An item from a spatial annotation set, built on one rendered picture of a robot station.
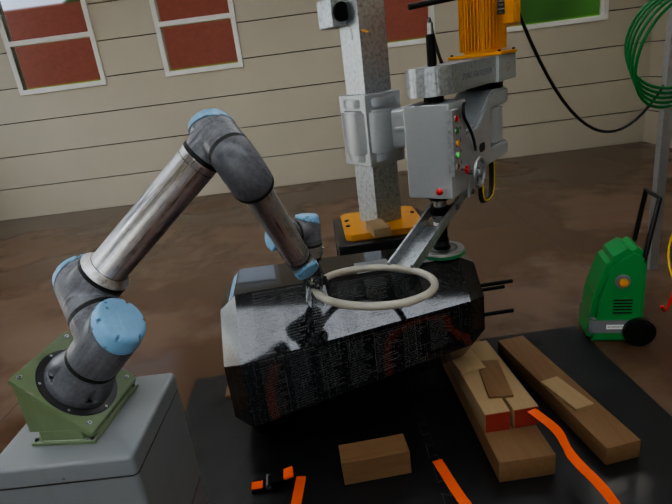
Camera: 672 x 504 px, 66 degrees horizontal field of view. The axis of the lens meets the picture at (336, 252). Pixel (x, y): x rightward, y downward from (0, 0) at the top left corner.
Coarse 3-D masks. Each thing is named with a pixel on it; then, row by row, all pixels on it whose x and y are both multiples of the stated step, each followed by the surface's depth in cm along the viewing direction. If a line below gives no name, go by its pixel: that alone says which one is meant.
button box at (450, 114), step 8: (448, 112) 216; (456, 112) 219; (448, 120) 217; (448, 128) 218; (448, 136) 219; (456, 136) 221; (448, 144) 221; (448, 152) 222; (456, 160) 224; (456, 168) 225
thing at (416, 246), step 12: (432, 204) 250; (456, 204) 246; (444, 216) 238; (420, 228) 242; (432, 228) 240; (444, 228) 237; (408, 240) 232; (420, 240) 235; (432, 240) 227; (396, 252) 224; (408, 252) 229; (420, 252) 219; (408, 264) 222; (420, 264) 219
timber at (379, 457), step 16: (352, 448) 228; (368, 448) 227; (384, 448) 226; (400, 448) 225; (352, 464) 221; (368, 464) 222; (384, 464) 223; (400, 464) 224; (352, 480) 224; (368, 480) 225
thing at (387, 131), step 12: (384, 108) 291; (396, 108) 296; (348, 120) 297; (360, 120) 292; (372, 120) 290; (384, 120) 292; (396, 120) 293; (348, 132) 300; (360, 132) 294; (372, 132) 293; (384, 132) 294; (396, 132) 295; (348, 144) 304; (360, 144) 297; (372, 144) 295; (384, 144) 296; (396, 144) 298
